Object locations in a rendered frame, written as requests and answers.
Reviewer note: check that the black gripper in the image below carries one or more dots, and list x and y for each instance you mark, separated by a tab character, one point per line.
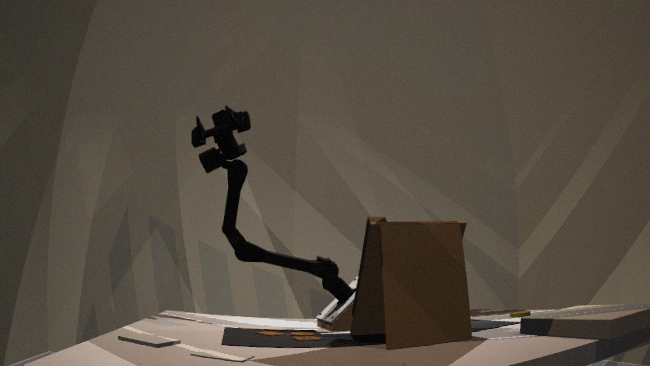
223	134

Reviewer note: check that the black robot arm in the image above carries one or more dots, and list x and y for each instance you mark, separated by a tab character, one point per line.
324	268

